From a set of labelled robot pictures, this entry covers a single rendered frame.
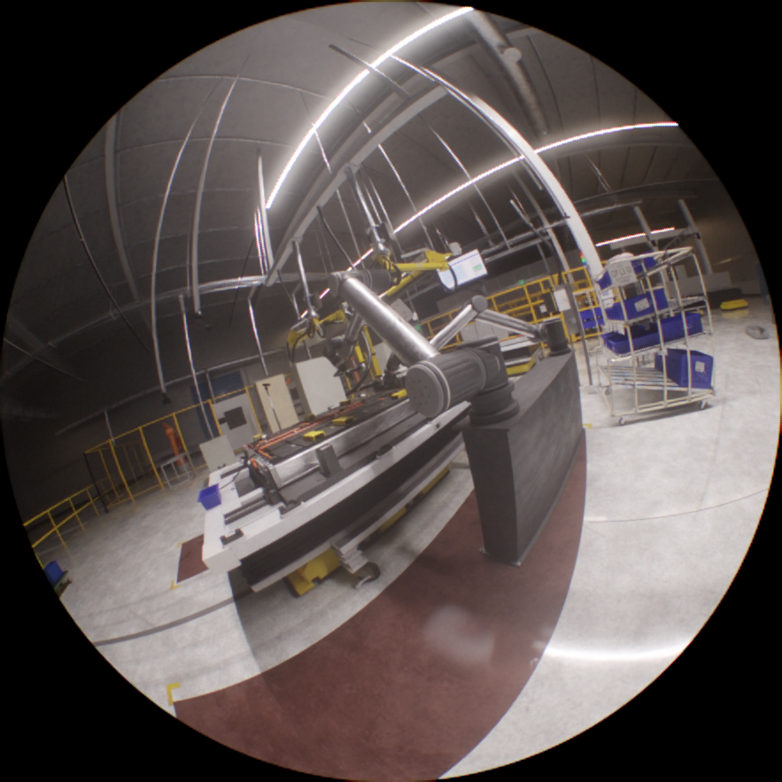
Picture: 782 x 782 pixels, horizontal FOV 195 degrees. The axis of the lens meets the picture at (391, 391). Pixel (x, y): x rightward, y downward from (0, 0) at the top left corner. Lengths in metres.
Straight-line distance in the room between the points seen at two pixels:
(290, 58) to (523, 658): 10.38
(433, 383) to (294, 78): 9.24
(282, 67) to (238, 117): 2.07
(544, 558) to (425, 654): 0.82
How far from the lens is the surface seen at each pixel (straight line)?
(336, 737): 1.41
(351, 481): 1.06
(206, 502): 1.53
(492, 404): 0.99
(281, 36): 9.11
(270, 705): 1.61
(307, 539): 1.42
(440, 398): 0.73
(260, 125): 9.67
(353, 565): 1.50
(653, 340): 2.93
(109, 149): 9.60
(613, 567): 1.54
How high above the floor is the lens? 1.26
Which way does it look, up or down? 6 degrees down
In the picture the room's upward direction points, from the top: 18 degrees counter-clockwise
